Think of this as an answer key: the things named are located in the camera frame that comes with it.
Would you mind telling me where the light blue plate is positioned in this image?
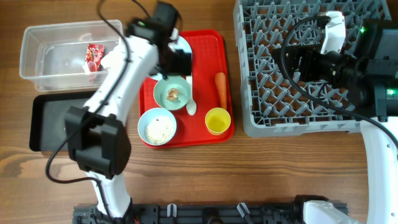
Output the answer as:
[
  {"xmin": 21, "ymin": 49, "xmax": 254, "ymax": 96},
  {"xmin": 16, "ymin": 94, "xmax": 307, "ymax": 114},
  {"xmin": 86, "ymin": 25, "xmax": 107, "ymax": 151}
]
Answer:
[{"xmin": 149, "ymin": 36, "xmax": 193, "ymax": 81}]

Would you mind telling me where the white plastic spoon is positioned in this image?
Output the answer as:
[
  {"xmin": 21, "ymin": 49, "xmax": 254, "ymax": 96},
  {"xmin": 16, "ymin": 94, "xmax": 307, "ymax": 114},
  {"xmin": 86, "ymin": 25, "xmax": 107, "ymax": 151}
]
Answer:
[{"xmin": 186, "ymin": 75, "xmax": 197, "ymax": 116}]

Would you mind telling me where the red snack wrapper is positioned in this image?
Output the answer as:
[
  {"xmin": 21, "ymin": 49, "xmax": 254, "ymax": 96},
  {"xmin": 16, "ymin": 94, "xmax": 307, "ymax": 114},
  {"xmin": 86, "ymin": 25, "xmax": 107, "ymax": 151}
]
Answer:
[{"xmin": 83, "ymin": 44, "xmax": 104, "ymax": 74}]

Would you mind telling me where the green bowl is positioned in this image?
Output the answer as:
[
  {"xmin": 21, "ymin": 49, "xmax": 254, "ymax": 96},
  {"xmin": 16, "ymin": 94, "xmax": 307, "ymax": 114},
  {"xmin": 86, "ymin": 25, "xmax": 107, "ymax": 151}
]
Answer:
[{"xmin": 153, "ymin": 76, "xmax": 192, "ymax": 111}]

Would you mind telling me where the clear plastic waste bin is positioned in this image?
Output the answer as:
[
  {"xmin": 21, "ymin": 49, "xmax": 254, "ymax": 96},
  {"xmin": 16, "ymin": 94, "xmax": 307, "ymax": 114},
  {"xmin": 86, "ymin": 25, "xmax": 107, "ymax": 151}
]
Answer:
[{"xmin": 19, "ymin": 21, "xmax": 119, "ymax": 91}]

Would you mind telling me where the brown food scrap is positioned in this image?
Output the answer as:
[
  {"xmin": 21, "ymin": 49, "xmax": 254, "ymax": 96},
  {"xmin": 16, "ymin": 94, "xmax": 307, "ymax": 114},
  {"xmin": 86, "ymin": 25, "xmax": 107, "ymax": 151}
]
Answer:
[{"xmin": 166, "ymin": 88, "xmax": 180, "ymax": 101}]

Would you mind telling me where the red serving tray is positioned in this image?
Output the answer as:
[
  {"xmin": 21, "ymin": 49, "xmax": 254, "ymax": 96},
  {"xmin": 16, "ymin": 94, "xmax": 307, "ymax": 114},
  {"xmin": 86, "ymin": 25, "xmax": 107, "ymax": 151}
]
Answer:
[{"xmin": 155, "ymin": 29, "xmax": 234, "ymax": 149}]

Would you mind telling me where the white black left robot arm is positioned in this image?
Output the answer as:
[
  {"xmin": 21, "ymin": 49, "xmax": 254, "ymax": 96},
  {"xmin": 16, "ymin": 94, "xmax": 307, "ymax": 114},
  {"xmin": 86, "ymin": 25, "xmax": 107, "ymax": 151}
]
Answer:
[{"xmin": 65, "ymin": 1, "xmax": 192, "ymax": 223}]

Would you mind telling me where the yellow plastic cup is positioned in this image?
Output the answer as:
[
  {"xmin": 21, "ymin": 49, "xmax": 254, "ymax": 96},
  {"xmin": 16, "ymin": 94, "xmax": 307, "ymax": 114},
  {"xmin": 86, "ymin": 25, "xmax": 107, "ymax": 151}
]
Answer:
[{"xmin": 205, "ymin": 108, "xmax": 231, "ymax": 136}]

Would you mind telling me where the light blue rice bowl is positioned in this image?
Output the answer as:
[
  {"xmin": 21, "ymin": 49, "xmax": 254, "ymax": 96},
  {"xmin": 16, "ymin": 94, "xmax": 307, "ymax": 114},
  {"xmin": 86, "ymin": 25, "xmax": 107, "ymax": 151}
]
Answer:
[{"xmin": 137, "ymin": 108, "xmax": 177, "ymax": 146}]

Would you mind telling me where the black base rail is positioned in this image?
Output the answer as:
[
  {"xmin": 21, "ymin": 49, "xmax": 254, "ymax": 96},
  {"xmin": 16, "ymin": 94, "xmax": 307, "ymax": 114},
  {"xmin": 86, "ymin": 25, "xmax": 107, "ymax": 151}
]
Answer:
[{"xmin": 72, "ymin": 202, "xmax": 349, "ymax": 224}]

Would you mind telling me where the black waste tray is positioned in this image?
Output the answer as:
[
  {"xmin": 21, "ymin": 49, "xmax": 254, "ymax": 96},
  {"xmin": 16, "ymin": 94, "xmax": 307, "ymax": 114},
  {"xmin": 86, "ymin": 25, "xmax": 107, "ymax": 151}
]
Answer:
[{"xmin": 29, "ymin": 91, "xmax": 94, "ymax": 152}]

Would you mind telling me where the grey dishwasher rack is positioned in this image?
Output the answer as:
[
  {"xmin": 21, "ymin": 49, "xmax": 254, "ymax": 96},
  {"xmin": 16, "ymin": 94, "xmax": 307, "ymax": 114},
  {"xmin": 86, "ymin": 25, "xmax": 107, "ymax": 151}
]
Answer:
[{"xmin": 233, "ymin": 0, "xmax": 391, "ymax": 138}]

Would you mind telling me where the orange carrot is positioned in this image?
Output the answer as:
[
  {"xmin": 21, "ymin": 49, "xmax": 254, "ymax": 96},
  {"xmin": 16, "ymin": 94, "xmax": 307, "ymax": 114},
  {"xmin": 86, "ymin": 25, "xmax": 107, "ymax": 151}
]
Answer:
[{"xmin": 215, "ymin": 72, "xmax": 227, "ymax": 110}]

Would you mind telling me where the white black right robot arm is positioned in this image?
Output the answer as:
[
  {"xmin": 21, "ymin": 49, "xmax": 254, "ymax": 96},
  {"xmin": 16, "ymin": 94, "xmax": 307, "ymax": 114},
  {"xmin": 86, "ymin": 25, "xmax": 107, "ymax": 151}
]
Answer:
[{"xmin": 272, "ymin": 11, "xmax": 397, "ymax": 223}]

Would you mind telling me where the white rice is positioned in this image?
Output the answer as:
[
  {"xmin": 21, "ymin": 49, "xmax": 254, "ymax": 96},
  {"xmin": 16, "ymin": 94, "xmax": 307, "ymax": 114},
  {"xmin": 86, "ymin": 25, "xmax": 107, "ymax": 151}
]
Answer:
[{"xmin": 145, "ymin": 116, "xmax": 176, "ymax": 146}]

